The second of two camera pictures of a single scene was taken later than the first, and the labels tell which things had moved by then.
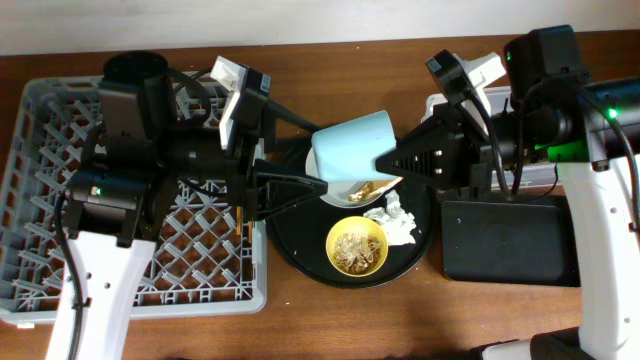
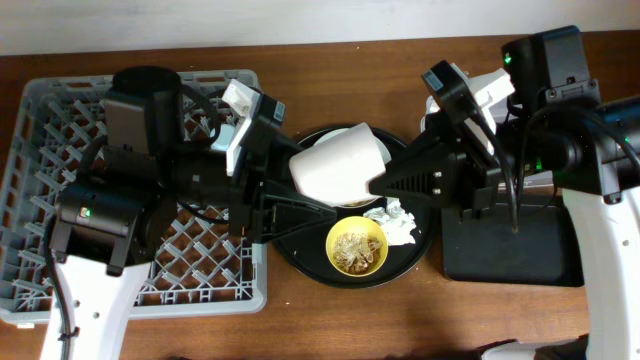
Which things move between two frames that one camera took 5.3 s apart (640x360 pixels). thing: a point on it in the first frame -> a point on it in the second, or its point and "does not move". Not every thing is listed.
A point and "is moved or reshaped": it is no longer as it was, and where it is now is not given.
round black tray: [298, 235] does not move
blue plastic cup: [347, 152] is moved or reshaped
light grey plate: [338, 193] -> [384, 151]
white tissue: [396, 221] does not move
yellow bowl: [357, 246] does not move
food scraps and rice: [354, 252] does not move
